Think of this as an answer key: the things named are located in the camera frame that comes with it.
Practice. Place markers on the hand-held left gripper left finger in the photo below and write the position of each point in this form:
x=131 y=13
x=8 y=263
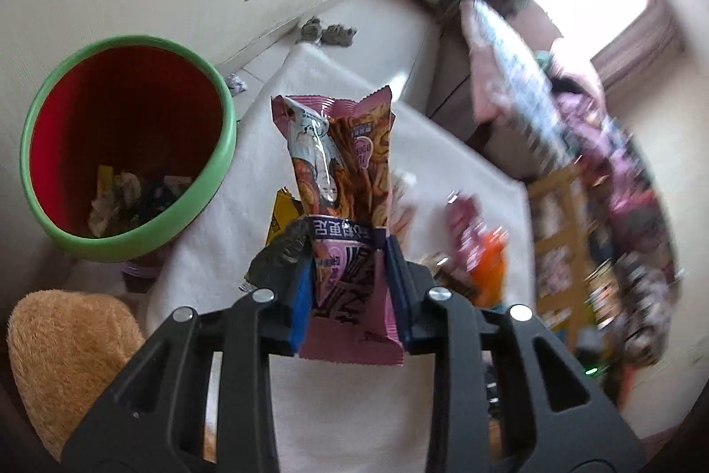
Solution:
x=299 y=301

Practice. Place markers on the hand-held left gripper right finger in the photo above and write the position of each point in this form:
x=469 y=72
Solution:
x=396 y=290

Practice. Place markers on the small pink foil wrapper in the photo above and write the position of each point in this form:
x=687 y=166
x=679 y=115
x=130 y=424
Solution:
x=465 y=229

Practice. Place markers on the pink noodle snack bag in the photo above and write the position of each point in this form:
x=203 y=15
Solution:
x=343 y=162

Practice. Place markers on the red bin with green rim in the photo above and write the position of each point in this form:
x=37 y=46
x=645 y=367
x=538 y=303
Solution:
x=127 y=118

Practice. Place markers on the dark grey crumpled wrapper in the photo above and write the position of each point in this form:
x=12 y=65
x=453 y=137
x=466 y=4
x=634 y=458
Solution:
x=280 y=251

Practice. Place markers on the white pink wrapper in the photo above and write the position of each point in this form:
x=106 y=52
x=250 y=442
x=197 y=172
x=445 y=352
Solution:
x=403 y=207

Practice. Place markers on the yellow packet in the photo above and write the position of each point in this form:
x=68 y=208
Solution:
x=282 y=218

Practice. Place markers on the orange packet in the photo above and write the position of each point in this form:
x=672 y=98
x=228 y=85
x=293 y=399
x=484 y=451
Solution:
x=490 y=265

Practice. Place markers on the white towel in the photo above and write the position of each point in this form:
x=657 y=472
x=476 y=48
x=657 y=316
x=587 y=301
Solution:
x=249 y=157

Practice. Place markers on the heap of discarded wrappers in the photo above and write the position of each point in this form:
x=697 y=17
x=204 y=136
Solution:
x=133 y=198

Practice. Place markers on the purple jacket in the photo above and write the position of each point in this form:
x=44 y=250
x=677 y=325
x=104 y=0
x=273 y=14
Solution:
x=609 y=162

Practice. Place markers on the pink bed sheet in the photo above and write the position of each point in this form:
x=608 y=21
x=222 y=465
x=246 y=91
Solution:
x=481 y=85

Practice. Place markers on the crumpled silver wrapper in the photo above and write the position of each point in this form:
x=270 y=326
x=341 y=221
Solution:
x=237 y=83

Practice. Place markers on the orange plush cushion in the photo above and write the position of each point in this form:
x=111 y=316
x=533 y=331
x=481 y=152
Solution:
x=66 y=345

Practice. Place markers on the blue plaid quilt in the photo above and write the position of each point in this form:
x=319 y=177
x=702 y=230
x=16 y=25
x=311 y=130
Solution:
x=520 y=68

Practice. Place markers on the pink pillow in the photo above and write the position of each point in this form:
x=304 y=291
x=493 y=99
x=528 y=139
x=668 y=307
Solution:
x=576 y=68

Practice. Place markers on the patterned curtain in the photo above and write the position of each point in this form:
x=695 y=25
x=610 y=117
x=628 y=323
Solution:
x=648 y=46

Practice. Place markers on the wooden frame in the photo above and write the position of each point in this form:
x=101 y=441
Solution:
x=554 y=240

